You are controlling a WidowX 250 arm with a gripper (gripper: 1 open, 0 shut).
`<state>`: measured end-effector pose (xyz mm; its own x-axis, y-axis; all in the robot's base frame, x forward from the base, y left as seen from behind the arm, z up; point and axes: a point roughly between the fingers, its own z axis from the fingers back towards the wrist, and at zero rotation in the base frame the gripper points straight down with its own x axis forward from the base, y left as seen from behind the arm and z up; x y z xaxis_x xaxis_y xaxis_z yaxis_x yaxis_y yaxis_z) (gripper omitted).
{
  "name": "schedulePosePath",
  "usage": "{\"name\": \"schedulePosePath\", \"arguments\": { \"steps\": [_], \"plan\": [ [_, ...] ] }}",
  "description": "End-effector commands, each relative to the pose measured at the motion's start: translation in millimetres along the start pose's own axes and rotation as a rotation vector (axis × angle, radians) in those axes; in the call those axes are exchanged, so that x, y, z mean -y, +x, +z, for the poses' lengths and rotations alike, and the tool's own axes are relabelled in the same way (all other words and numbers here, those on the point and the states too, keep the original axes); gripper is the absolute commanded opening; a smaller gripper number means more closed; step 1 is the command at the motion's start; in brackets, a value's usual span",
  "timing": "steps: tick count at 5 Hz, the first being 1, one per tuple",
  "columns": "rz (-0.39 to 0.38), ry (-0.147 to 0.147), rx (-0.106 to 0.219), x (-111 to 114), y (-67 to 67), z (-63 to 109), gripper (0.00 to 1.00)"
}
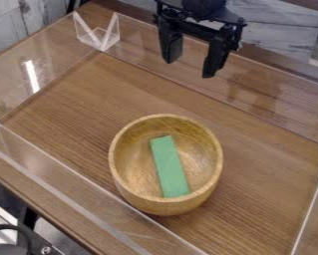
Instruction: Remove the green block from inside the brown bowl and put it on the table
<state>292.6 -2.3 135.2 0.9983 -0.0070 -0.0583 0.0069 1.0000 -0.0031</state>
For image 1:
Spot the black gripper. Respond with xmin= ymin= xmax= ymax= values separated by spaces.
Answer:
xmin=155 ymin=0 xmax=246 ymax=79

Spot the brown wooden bowl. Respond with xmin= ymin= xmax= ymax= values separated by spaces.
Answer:
xmin=109 ymin=114 xmax=224 ymax=216

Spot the green rectangular block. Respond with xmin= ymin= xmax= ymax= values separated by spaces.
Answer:
xmin=151 ymin=135 xmax=190 ymax=198

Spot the black metal table leg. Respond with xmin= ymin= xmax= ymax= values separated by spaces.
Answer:
xmin=19 ymin=207 xmax=40 ymax=230

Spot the clear acrylic corner bracket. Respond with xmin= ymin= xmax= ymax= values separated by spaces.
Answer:
xmin=73 ymin=12 xmax=121 ymax=52

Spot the clear acrylic tray wall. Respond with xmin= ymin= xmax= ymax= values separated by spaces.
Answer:
xmin=0 ymin=5 xmax=318 ymax=255

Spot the black cable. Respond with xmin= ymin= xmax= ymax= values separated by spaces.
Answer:
xmin=0 ymin=223 xmax=36 ymax=255

